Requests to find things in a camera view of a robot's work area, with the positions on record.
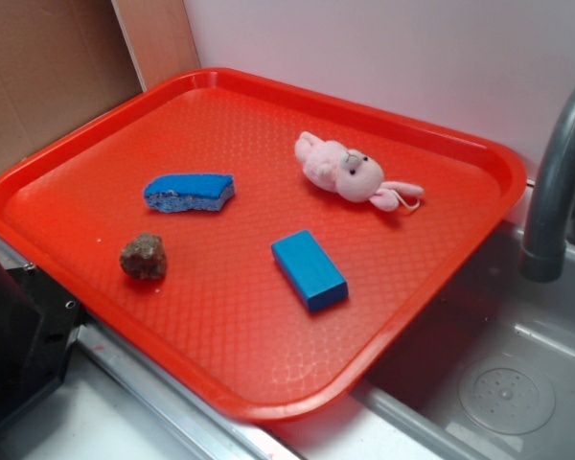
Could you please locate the pink plush bunny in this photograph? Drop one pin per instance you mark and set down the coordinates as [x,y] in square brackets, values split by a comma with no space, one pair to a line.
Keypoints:
[353,175]

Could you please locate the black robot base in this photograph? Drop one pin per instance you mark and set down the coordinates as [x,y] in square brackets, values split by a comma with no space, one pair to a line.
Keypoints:
[38,321]

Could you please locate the red plastic tray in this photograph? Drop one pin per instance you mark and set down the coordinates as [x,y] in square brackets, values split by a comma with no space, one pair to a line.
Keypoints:
[225,321]

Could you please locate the blue rectangular block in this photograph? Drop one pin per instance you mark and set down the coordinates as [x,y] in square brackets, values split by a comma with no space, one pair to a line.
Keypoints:
[310,271]

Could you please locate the blue sponge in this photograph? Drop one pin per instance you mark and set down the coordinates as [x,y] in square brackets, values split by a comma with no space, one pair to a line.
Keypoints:
[181,192]

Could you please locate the brown rock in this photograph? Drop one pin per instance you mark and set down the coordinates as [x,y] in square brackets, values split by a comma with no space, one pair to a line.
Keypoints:
[144,258]

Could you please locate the grey plastic sink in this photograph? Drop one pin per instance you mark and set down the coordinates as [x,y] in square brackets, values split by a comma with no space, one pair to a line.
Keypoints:
[486,371]

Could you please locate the grey faucet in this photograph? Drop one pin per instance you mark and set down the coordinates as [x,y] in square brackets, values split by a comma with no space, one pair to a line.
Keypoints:
[550,223]

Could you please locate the brown cardboard panel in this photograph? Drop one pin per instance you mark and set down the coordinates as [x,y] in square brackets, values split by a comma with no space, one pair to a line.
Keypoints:
[64,63]

